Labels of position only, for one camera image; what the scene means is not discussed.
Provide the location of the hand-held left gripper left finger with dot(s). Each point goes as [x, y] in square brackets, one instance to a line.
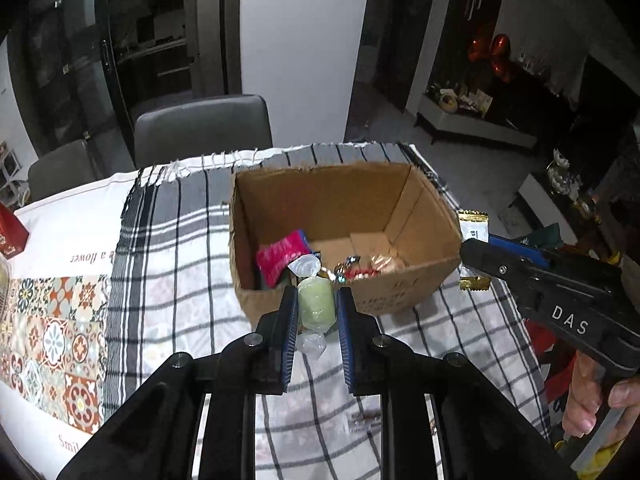
[289, 335]

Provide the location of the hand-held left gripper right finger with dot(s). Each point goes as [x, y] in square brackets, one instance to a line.
[345, 340]

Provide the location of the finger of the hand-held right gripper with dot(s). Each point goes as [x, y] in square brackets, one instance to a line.
[522, 249]
[485, 255]

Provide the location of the white gold snack bar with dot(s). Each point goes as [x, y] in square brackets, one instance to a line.
[472, 230]

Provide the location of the green candy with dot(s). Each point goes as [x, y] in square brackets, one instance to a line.
[315, 302]

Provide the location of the pink snack packet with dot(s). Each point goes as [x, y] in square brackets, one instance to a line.
[277, 255]

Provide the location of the orange yellow candy packet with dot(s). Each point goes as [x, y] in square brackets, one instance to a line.
[385, 261]

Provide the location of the brown cardboard box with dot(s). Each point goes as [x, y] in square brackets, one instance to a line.
[325, 195]

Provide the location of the person's right hand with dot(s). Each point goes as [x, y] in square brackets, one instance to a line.
[580, 400]

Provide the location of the teal cloth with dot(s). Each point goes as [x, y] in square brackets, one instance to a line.
[547, 236]

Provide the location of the red backpack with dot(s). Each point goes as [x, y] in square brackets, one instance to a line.
[545, 345]

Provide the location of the white gold ornament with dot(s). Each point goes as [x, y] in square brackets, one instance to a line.
[562, 172]

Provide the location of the black white checkered tablecloth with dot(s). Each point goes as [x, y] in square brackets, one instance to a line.
[190, 260]

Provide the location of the white low bench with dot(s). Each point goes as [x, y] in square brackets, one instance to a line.
[480, 122]

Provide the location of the yellow cloth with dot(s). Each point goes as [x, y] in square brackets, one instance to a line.
[600, 462]

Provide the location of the yellow round basket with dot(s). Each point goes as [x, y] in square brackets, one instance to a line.
[447, 102]

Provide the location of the dark sideboard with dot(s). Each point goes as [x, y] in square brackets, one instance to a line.
[545, 90]

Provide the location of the red foil balloon bunch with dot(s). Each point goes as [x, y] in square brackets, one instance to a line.
[500, 57]

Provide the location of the tall dark cabinet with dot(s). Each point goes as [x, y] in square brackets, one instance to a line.
[470, 35]

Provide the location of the large grey chair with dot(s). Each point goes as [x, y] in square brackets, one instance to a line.
[200, 130]

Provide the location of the white tile-pattern tablecloth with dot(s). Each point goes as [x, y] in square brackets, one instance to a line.
[55, 330]

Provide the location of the small grey chair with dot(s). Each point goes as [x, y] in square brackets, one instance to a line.
[65, 170]

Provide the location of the red box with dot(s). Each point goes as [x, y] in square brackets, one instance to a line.
[10, 232]

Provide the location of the glass sliding door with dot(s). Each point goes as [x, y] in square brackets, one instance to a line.
[75, 60]

